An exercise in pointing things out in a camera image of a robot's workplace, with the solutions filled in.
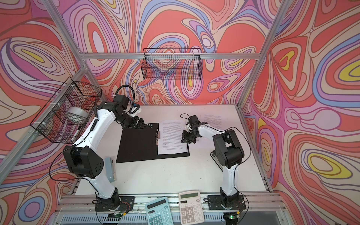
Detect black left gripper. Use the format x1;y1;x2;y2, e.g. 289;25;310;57
117;112;147;129

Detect printed white paper sheet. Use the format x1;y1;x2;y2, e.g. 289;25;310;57
157;120;188;155

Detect blue folder with black inside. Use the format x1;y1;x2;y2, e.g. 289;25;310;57
116;123;190;164

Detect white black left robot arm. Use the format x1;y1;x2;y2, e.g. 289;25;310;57
63;102;145;211

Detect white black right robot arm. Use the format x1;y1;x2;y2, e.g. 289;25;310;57
181;122;245;209

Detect beige black stapler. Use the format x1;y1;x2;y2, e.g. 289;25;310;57
210;151;223;171

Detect light blue stapler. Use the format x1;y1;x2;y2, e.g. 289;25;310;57
104;157;116;182

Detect white tape roll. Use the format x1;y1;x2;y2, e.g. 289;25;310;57
67;106;89;119

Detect pink white calculator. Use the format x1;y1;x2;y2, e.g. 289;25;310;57
178;190;205;225

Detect teal calculator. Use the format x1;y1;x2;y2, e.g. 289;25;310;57
145;197;173;225

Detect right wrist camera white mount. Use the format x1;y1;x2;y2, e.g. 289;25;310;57
187;115;200;126

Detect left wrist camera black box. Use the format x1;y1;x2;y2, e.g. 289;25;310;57
113;85;141;117

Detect black wire basket back wall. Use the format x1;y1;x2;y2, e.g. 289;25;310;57
141;47;203;81

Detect black wire basket wall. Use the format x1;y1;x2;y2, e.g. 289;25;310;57
30;77;102;144
141;47;203;81

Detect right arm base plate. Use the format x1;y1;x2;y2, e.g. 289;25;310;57
204;193;247;220

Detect black wire basket left wall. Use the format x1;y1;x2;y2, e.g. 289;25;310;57
30;77;102;144

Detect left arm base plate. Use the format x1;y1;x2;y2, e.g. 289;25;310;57
92;196;135;221

